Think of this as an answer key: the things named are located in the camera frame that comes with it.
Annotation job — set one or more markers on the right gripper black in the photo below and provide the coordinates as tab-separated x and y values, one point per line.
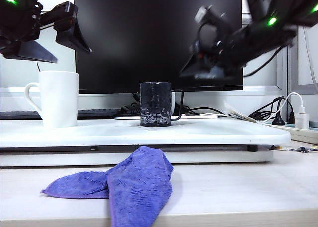
248	43

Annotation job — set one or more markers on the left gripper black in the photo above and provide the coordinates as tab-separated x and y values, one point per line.
17	21

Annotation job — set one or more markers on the black textured cup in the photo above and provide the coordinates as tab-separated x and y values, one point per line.
155	102

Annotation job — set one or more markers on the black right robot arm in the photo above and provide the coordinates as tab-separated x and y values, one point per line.
261	1

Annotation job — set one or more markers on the thin dark stick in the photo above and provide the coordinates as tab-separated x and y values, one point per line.
38	66

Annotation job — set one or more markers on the white monitor stand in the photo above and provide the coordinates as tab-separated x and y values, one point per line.
193	116

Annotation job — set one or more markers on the stack of paper booklets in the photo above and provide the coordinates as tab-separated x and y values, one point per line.
238	114

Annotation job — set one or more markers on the white ceramic mug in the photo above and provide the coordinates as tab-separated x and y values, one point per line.
59	100

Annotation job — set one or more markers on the wide grey cubicle partition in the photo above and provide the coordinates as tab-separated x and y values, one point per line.
263	81

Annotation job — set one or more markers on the black computer monitor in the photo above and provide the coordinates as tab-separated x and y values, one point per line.
149	38

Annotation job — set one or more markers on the white raised board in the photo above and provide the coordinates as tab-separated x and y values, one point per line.
223	132

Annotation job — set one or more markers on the black computer keyboard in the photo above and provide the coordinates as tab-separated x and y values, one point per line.
99	113

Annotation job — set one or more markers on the white base board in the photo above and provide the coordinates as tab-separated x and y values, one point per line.
211	157

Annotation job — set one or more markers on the black cone-shaped plug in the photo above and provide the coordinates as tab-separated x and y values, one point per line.
278	121

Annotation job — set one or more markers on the black rubber foot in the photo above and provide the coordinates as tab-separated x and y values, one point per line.
253	148

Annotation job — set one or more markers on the narrow grey cubicle partition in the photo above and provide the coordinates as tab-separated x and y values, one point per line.
303	70

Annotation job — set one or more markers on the small black plug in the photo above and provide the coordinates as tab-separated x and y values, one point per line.
291	117

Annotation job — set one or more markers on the small black yellow tool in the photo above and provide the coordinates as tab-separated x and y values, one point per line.
277	146

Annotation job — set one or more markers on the white usb charger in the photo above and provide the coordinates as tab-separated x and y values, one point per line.
301	120

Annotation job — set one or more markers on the white power strip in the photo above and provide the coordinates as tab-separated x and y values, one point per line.
298	132

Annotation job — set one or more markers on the grey round object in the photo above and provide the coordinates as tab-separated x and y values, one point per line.
314	124

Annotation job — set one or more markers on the small black clip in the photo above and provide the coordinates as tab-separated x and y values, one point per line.
301	149

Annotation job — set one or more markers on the purple microfibre cloth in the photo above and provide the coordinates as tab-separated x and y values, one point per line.
134	187

